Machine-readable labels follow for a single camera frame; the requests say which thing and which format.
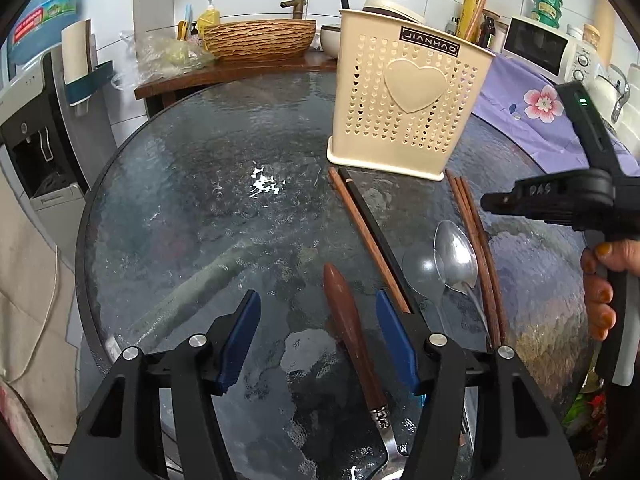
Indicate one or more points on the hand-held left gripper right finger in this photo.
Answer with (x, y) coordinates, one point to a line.
(395, 340)

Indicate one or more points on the woven pattern wash basin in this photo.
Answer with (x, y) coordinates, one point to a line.
(260, 40)

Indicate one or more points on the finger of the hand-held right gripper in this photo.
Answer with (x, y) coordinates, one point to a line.
(540, 205)

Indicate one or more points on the water dispenser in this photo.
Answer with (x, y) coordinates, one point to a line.
(30, 125)

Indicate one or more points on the wooden counter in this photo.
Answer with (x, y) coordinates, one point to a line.
(200, 77)

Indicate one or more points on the person's right hand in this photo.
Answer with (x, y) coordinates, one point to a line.
(597, 300)

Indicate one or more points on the purple floral cloth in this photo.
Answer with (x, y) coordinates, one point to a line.
(510, 100)

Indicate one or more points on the small clear bottle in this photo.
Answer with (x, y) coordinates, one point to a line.
(452, 27)

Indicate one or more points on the white paper cup stack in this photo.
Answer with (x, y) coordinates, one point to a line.
(75, 50)

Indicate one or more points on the white electric kettle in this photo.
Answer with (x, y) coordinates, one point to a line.
(607, 90)

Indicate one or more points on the clear plastic bag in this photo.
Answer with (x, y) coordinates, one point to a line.
(165, 55)

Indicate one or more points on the yellow soap bottle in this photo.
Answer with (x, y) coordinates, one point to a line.
(209, 17)

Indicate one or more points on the cream perforated utensil holder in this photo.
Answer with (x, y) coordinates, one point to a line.
(370, 110)

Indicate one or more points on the metal spoon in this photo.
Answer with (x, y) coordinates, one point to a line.
(452, 255)

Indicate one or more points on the white microwave oven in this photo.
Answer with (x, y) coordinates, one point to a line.
(540, 45)

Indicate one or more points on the white cooking pan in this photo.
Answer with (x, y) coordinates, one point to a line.
(330, 42)

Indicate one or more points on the glass jar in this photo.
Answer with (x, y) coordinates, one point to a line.
(591, 36)

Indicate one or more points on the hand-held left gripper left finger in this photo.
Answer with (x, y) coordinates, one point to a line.
(242, 340)

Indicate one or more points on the dark glass bottle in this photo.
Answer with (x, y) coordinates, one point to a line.
(486, 32)

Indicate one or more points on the brass faucet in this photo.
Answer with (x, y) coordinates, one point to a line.
(298, 5)

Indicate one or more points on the teal cup holder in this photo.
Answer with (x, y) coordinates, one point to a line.
(90, 82)

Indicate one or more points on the yellow roll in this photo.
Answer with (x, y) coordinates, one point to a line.
(470, 10)

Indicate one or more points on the cream brown container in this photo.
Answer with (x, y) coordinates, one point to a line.
(390, 10)

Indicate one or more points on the blue water bottle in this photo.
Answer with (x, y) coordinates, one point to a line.
(45, 15)

